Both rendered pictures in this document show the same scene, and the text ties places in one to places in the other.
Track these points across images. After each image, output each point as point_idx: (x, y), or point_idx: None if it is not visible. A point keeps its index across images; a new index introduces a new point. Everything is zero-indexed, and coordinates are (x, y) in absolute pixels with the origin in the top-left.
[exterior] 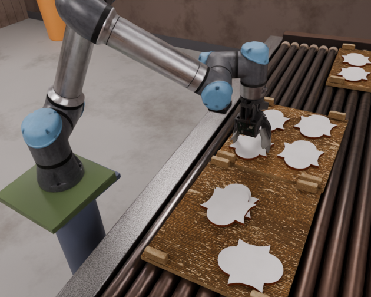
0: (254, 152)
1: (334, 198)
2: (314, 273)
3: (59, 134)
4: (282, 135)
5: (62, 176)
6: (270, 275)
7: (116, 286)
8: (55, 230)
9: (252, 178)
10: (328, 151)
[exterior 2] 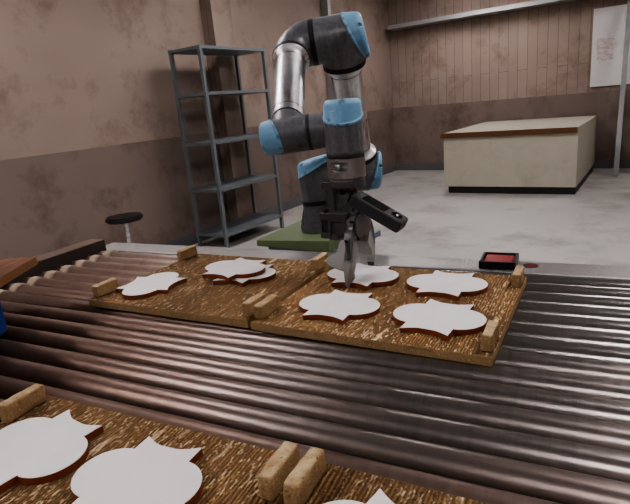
0: (341, 275)
1: (242, 343)
2: (125, 323)
3: (309, 174)
4: (402, 296)
5: (304, 217)
6: (130, 290)
7: (174, 256)
8: (258, 242)
9: (289, 282)
10: (352, 329)
